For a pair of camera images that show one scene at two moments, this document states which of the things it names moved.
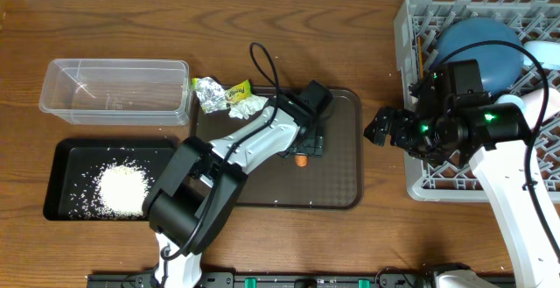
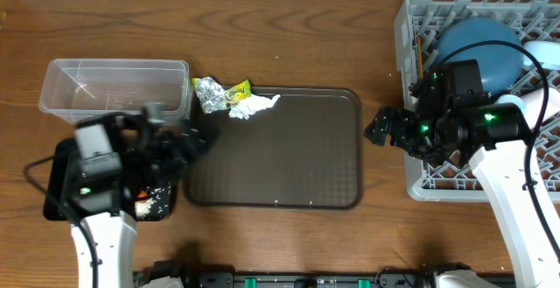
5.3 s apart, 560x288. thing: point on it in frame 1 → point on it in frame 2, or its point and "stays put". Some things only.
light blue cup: x=513 y=99 stays put
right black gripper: x=403 y=118 stays put
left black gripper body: x=314 y=122 → x=159 y=162
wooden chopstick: x=420 y=59 stays put
